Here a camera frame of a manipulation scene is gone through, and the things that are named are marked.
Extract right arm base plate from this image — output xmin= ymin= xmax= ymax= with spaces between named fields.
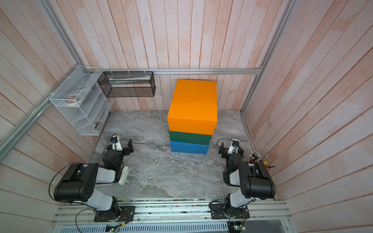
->
xmin=208 ymin=202 xmax=250 ymax=220

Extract white rectangular eraser bar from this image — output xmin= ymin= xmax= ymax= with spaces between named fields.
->
xmin=118 ymin=166 xmax=129 ymax=185

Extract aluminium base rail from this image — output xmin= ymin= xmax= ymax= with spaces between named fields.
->
xmin=50 ymin=199 xmax=297 ymax=233

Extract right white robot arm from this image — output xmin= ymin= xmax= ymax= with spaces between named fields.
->
xmin=218 ymin=139 xmax=275 ymax=218

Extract papers in black basket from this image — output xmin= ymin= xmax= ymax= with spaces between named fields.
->
xmin=109 ymin=75 xmax=151 ymax=84

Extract green shoebox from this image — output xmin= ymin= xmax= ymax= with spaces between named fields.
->
xmin=169 ymin=131 xmax=212 ymax=145

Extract white wire shelf rack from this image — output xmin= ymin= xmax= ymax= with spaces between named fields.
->
xmin=50 ymin=66 xmax=114 ymax=136

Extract orange shoebox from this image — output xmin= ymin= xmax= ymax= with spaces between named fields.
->
xmin=168 ymin=80 xmax=218 ymax=136

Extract tape roll in rack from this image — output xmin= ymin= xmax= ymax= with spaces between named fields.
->
xmin=63 ymin=92 xmax=84 ymax=106

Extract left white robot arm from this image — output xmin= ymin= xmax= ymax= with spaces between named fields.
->
xmin=50 ymin=134 xmax=134 ymax=222

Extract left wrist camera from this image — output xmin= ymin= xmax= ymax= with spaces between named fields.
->
xmin=110 ymin=134 xmax=122 ymax=151

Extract horizontal aluminium wall rail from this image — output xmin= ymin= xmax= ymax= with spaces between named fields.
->
xmin=99 ymin=68 xmax=261 ymax=75

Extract black mesh wall basket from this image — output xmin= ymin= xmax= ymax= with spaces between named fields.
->
xmin=98 ymin=72 xmax=156 ymax=98

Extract blue shoebox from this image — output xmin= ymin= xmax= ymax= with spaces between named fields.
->
xmin=170 ymin=141 xmax=209 ymax=154

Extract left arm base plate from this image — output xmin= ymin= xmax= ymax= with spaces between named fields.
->
xmin=94 ymin=206 xmax=135 ymax=222

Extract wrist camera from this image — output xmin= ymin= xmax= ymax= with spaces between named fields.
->
xmin=110 ymin=134 xmax=122 ymax=151
xmin=228 ymin=140 xmax=240 ymax=154

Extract pens in cup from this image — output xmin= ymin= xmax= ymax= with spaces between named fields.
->
xmin=249 ymin=151 xmax=276 ymax=170

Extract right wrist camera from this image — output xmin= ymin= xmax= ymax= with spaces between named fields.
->
xmin=228 ymin=140 xmax=240 ymax=154

